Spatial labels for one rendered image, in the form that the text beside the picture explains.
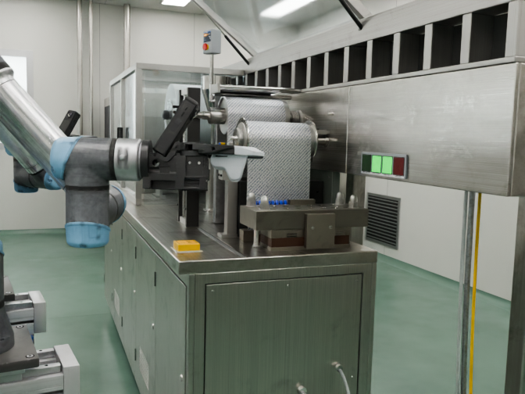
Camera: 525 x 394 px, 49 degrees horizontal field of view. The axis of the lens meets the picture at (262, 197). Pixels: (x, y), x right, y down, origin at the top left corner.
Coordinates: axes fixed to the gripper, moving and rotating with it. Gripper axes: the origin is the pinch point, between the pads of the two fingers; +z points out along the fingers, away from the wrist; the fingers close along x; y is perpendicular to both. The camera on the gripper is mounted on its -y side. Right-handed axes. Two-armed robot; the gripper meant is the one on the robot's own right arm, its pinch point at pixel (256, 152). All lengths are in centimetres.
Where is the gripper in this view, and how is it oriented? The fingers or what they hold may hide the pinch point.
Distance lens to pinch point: 102.5
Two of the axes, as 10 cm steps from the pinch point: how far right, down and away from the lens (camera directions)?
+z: 10.0, 0.3, 0.5
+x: 0.5, -0.3, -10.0
